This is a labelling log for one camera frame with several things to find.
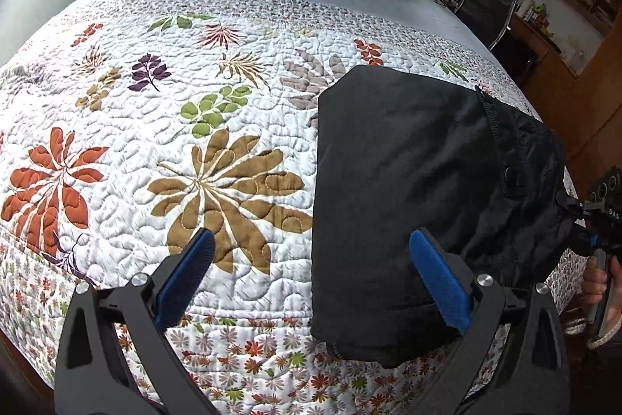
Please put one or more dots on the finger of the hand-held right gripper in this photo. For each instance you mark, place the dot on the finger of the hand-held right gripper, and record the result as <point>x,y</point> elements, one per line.
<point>572,206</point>

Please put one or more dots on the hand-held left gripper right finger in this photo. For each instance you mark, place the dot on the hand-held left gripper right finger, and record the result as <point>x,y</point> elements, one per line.
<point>440,283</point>

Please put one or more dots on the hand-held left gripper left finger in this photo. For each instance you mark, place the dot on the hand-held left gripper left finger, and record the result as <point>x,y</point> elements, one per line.
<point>187,269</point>

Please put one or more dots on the black pants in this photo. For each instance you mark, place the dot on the black pants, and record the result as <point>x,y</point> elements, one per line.
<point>398,162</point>

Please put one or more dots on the person's right hand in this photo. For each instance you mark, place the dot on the person's right hand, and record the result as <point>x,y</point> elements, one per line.
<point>589,283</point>

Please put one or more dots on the wooden wardrobe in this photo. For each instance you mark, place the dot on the wooden wardrobe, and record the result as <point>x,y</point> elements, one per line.
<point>597,113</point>

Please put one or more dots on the wooden desk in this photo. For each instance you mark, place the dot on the wooden desk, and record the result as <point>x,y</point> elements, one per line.
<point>554,65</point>

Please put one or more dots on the floral quilted bedspread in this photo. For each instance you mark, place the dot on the floral quilted bedspread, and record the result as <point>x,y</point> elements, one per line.
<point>146,128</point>

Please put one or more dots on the green toy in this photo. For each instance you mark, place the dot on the green toy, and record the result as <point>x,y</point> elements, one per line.
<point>537,14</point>

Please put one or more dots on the black mesh office chair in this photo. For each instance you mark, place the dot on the black mesh office chair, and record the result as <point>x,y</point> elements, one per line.
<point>488,1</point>

